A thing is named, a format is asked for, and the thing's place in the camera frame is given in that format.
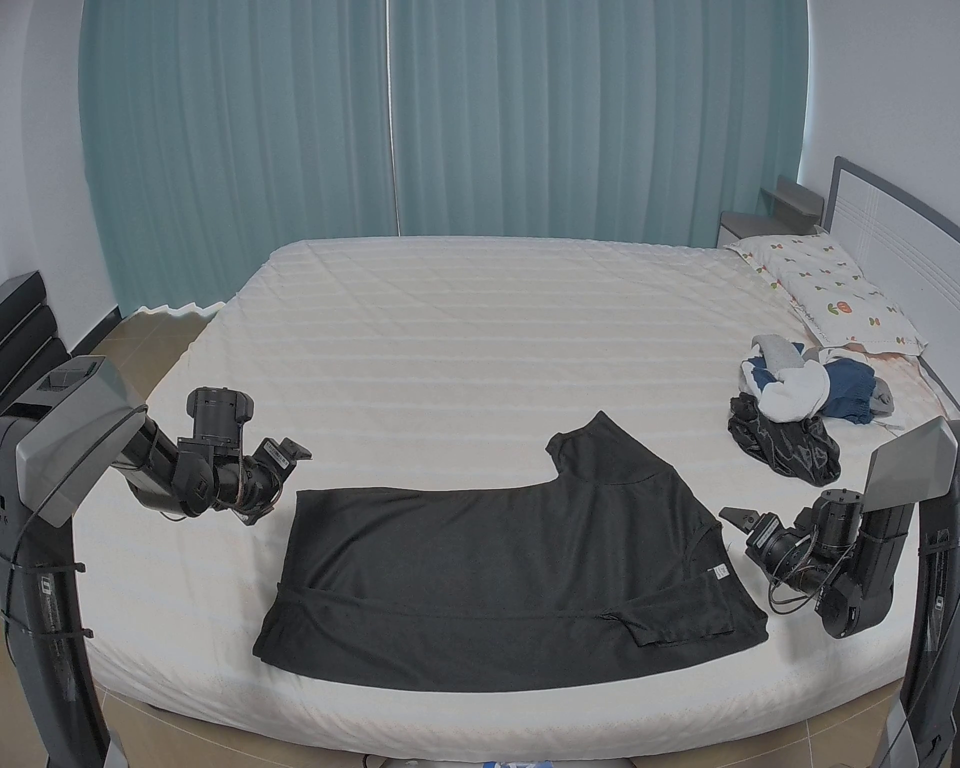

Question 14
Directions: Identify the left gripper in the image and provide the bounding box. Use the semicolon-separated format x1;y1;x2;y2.
238;440;312;526

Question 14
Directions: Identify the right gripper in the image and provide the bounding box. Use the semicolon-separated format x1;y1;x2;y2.
718;508;819;590

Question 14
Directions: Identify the black T-shirt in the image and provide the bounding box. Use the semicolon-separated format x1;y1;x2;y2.
252;410;771;693

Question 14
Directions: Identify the pile of clothes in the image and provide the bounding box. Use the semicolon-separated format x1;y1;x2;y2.
738;333;897;425

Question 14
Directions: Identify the bed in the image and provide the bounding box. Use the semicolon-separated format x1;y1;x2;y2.
71;156;960;760

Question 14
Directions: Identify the black shiny garment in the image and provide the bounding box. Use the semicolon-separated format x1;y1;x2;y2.
727;393;843;485

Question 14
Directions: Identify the white printed pillow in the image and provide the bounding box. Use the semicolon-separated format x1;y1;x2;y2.
723;232;930;355

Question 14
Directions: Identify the black chest of drawers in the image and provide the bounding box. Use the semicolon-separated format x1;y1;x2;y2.
0;271;72;399

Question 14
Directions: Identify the grey bedside table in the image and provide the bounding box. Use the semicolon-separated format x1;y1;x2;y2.
718;176;826;249

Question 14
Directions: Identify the blue-green curtain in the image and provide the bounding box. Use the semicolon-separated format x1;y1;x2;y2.
78;0;399;312
390;0;811;249

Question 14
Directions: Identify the black cable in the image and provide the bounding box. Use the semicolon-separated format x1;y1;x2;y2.
766;573;826;618
11;405;149;575

